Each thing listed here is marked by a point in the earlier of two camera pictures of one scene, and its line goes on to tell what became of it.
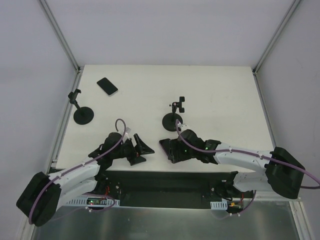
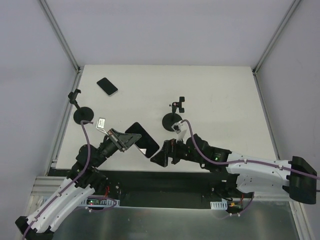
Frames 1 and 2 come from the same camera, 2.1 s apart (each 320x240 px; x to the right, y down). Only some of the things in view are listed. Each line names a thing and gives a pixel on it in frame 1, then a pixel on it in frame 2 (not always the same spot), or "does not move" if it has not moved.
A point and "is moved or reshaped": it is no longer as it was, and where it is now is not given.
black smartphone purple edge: x=166 y=144 is moved or reshaped
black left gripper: x=135 y=153 to x=116 y=140
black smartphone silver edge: x=107 y=86 does not move
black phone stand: x=83 y=115 does not move
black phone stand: x=169 y=120 does not move
